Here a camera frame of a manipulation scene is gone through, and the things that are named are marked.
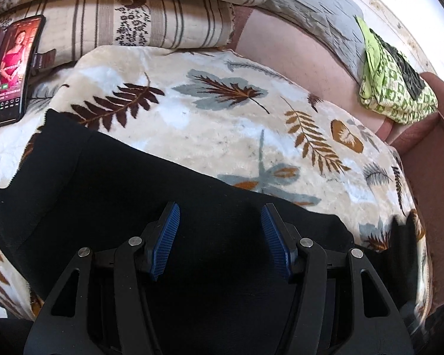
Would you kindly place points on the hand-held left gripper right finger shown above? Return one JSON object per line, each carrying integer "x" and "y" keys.
{"x": 277, "y": 240}

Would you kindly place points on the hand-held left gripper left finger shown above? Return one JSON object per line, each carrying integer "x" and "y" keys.
{"x": 164, "y": 240}

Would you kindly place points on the black pants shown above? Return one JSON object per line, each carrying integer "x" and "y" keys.
{"x": 114, "y": 192}

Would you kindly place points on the leaf print fleece blanket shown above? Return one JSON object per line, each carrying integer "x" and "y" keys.
{"x": 225, "y": 118}

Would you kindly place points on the pink sofa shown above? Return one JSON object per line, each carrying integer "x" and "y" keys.
{"x": 436, "y": 162}

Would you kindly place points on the green patterned cloth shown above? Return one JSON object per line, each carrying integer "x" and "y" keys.
{"x": 388, "y": 100}

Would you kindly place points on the dark grey knit cloth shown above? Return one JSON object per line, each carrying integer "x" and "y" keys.
{"x": 407, "y": 70}

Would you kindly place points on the striped floral pillow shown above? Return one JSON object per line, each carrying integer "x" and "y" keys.
{"x": 170, "y": 18}

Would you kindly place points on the black smartphone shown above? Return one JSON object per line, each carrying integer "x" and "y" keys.
{"x": 13, "y": 66}

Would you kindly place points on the grey quilted blanket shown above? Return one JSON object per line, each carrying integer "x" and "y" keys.
{"x": 310, "y": 7}

